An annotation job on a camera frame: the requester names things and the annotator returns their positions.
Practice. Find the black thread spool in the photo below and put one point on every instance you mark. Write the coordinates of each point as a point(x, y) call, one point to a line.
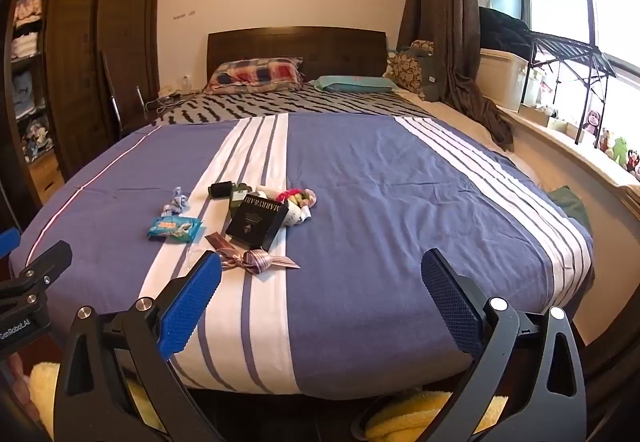
point(222, 190)

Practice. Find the plaid pillow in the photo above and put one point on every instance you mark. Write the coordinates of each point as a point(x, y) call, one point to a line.
point(255, 74)

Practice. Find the pale yellow bottle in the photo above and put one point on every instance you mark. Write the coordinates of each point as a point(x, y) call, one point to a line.
point(266, 193)
point(298, 217)

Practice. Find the white storage box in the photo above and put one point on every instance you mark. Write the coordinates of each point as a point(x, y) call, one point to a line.
point(500, 76)

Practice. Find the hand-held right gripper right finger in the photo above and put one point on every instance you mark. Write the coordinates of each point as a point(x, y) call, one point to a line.
point(450, 302)

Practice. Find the person's left hand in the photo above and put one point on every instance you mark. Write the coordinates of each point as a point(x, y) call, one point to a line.
point(17, 379)

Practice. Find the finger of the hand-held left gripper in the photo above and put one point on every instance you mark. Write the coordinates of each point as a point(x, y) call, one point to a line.
point(42, 267)
point(9, 244)

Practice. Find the brown circle patterned cushion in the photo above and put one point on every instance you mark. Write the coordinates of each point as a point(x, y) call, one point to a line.
point(405, 71)

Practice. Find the dark wooden wardrobe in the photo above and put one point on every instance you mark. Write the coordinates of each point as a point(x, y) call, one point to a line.
point(100, 46)

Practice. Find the small plush toy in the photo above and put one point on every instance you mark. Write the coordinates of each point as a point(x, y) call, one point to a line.
point(606, 141)

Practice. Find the blue white scrunchie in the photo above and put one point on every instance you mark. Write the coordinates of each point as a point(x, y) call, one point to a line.
point(175, 204)

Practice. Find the grey black zebra sheet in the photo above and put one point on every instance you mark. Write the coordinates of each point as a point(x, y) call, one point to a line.
point(300, 104)

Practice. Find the black folding rack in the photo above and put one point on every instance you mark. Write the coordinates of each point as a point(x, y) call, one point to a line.
point(570, 51)

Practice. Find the purple monkey plush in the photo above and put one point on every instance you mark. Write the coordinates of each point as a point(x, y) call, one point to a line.
point(593, 122)

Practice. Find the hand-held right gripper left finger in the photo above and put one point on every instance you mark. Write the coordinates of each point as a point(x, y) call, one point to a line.
point(190, 307)

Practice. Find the green cloth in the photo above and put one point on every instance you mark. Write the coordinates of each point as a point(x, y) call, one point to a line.
point(572, 209)

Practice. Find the green frog plush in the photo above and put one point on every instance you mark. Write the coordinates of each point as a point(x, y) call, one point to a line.
point(620, 150)

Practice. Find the blue white striped blanket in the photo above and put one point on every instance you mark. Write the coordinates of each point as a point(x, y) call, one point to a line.
point(375, 197)

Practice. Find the black jacket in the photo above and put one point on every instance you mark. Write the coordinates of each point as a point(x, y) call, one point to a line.
point(505, 31)

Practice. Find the brown curtain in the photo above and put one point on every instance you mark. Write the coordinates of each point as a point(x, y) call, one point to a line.
point(445, 21)

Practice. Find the metal folding chair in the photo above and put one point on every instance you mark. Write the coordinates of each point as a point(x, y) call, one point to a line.
point(117, 114)

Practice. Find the yellow fluffy cloth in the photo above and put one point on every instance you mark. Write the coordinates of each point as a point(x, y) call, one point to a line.
point(425, 414)
point(42, 387)

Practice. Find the colourful pipe cleaner wreath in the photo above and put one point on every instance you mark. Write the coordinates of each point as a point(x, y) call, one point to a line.
point(295, 198)

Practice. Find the blue wet wipes pack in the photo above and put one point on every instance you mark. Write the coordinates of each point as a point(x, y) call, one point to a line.
point(172, 228)

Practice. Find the dark wooden headboard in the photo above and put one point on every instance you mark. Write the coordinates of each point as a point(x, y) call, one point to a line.
point(300, 44)

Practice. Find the teal pillow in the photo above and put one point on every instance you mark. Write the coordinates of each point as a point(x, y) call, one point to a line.
point(350, 84)

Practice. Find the stack of folded clothes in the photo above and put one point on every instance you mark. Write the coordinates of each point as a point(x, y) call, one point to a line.
point(27, 36)

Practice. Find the striped ribbon bow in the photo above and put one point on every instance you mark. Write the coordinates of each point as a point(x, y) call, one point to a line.
point(257, 259)

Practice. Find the black box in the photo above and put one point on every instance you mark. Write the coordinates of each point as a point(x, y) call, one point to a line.
point(255, 222)

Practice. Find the grey green cushion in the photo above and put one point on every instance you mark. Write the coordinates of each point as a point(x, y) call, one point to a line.
point(436, 76)

